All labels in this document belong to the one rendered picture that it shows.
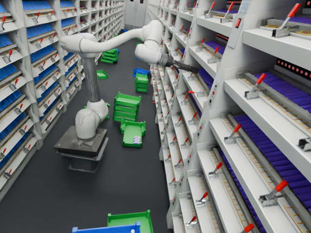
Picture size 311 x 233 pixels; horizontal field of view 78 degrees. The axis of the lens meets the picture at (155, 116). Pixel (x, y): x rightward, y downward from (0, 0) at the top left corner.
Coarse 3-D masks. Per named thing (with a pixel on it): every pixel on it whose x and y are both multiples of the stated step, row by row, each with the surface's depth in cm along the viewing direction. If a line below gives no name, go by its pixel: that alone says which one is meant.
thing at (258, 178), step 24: (216, 120) 90; (240, 120) 84; (240, 144) 74; (264, 144) 70; (240, 168) 65; (264, 168) 62; (288, 168) 59; (264, 192) 56; (288, 192) 52; (264, 216) 51; (288, 216) 49
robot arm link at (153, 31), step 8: (152, 24) 124; (160, 24) 125; (128, 32) 128; (136, 32) 127; (144, 32) 123; (152, 32) 122; (160, 32) 124; (88, 40) 130; (112, 40) 128; (120, 40) 128; (128, 40) 131; (144, 40) 126; (160, 40) 125; (80, 48) 129; (88, 48) 129; (96, 48) 128; (104, 48) 128; (112, 48) 130
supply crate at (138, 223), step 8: (136, 224) 90; (72, 232) 82; (80, 232) 86; (88, 232) 87; (96, 232) 89; (104, 232) 90; (112, 232) 91; (120, 232) 93; (128, 232) 93; (136, 232) 93
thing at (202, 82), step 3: (198, 75) 134; (198, 78) 132; (201, 78) 129; (201, 81) 125; (204, 81) 124; (201, 84) 124; (204, 84) 120; (204, 87) 119; (207, 87) 116; (207, 90) 112; (210, 90) 112; (207, 93) 113
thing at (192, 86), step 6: (192, 66) 149; (198, 66) 149; (186, 72) 150; (186, 78) 140; (192, 84) 129; (192, 90) 122; (198, 90) 120; (204, 90) 118; (204, 96) 112; (198, 102) 110; (204, 102) 97
